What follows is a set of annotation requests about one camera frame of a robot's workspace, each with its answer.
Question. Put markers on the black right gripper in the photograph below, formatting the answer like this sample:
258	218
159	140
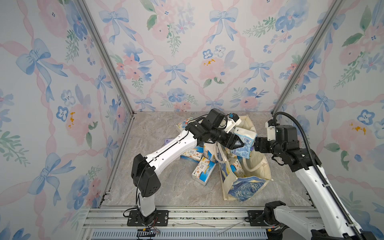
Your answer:
261	142

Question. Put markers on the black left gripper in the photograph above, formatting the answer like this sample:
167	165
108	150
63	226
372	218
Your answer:
233	142

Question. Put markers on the light blue tissue pack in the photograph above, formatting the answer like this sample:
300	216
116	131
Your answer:
248	138

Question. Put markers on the blue white tissue pack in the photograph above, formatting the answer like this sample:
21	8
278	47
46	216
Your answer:
237	169

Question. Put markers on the cream canvas tote bag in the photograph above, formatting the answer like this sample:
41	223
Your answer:
256	168

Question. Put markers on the purple tissue pack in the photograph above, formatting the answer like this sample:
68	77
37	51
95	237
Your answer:
167	141

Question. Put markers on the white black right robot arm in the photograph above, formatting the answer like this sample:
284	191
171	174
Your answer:
337	223

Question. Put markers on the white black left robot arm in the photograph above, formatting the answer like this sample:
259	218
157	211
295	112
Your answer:
214	127

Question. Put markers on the blue tissue pack near bag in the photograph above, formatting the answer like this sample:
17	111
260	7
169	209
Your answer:
212	152

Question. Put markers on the blue cartoon tissue pack centre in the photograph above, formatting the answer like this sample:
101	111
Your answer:
193	155

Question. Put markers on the blue cartoon tissue pack front-right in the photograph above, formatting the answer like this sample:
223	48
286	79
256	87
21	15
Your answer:
203	171

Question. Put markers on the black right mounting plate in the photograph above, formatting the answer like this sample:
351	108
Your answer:
255	218

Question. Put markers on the black mounting plate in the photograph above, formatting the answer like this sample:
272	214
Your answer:
255	218
159	218

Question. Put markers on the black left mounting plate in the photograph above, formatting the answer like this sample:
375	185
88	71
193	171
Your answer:
159	218

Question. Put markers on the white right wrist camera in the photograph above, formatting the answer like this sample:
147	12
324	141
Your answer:
271	131

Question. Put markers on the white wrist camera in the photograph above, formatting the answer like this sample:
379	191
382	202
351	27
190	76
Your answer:
271	131
232	121

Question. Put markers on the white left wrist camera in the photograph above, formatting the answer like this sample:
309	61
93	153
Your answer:
232	121

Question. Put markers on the left aluminium corner post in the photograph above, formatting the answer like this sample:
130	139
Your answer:
90	24

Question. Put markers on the aluminium corner post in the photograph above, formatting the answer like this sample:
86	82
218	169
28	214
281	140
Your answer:
90	24
311	49

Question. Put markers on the right aluminium corner post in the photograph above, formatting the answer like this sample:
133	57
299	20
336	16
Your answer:
311	49

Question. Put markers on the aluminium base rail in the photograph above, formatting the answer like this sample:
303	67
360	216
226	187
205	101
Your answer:
181	223

